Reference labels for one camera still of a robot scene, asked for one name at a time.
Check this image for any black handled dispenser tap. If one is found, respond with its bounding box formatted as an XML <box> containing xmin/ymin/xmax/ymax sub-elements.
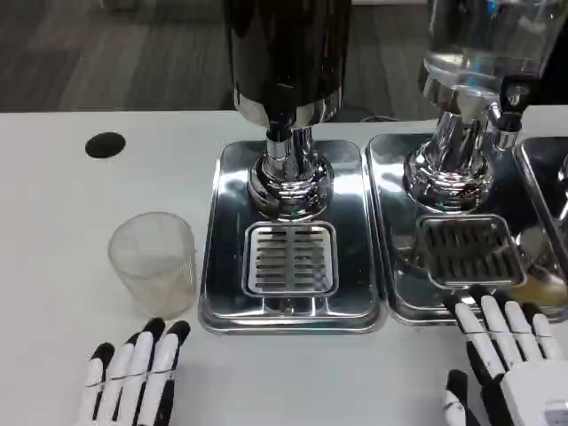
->
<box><xmin>487</xmin><ymin>74</ymin><xmax>533</xmax><ymax>152</ymax></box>

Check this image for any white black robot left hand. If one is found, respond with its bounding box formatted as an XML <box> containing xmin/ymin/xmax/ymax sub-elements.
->
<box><xmin>77</xmin><ymin>317</ymin><xmax>192</xmax><ymax>426</ymax></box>

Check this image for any black chrome dispenser tap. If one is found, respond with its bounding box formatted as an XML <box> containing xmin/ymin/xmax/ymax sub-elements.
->
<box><xmin>264</xmin><ymin>113</ymin><xmax>296</xmax><ymax>162</ymax></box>

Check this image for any dark drink dispenser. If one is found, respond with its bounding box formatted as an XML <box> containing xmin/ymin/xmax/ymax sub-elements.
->
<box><xmin>224</xmin><ymin>0</ymin><xmax>354</xmax><ymax>222</ymax></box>

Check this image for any steel drip tray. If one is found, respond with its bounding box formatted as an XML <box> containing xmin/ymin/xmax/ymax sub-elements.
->
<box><xmin>364</xmin><ymin>131</ymin><xmax>568</xmax><ymax>327</ymax></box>
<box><xmin>512</xmin><ymin>136</ymin><xmax>568</xmax><ymax>285</ymax></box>
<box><xmin>198</xmin><ymin>138</ymin><xmax>386</xmax><ymax>335</ymax></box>

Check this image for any steel slotted drip grid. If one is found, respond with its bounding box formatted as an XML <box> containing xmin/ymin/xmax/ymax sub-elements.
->
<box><xmin>242</xmin><ymin>220</ymin><xmax>339</xmax><ymax>297</ymax></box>
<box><xmin>416</xmin><ymin>215</ymin><xmax>528</xmax><ymax>289</ymax></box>

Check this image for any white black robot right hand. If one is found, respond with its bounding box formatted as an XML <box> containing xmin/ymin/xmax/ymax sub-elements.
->
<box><xmin>442</xmin><ymin>283</ymin><xmax>568</xmax><ymax>426</ymax></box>

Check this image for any clear drink dispenser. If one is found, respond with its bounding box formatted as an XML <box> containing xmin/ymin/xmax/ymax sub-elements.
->
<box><xmin>402</xmin><ymin>0</ymin><xmax>568</xmax><ymax>217</ymax></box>

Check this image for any black round counter grommet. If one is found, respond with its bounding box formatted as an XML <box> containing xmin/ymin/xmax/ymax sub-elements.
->
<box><xmin>84</xmin><ymin>131</ymin><xmax>127</xmax><ymax>160</ymax></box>

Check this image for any clear ribbed glass cup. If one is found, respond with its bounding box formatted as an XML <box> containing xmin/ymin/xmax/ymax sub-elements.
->
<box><xmin>107</xmin><ymin>211</ymin><xmax>199</xmax><ymax>320</ymax></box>

